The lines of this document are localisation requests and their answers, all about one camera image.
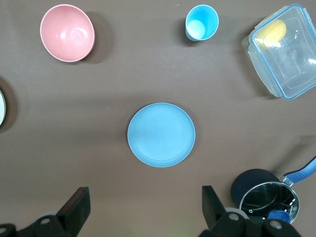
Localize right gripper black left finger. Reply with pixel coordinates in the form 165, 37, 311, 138
17, 187, 91, 237

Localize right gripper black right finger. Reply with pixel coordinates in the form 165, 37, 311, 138
197, 185, 304, 237

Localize blue plate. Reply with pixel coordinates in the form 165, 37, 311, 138
127, 102, 197, 168

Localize glass saucepan lid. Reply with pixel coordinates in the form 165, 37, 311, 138
239, 182, 300, 224

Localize beige plate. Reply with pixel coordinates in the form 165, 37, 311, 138
0, 88, 7, 124

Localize clear plastic container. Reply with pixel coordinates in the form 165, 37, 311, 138
241, 3, 316, 101

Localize pink bowl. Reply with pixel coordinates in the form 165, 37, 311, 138
39, 4, 96, 64

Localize yellow round food item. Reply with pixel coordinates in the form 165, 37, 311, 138
256, 19, 287, 50

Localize blue cup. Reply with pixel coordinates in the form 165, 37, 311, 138
185, 4, 220, 42

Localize dark saucepan with blue handle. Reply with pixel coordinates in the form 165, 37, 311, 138
231, 155, 316, 224

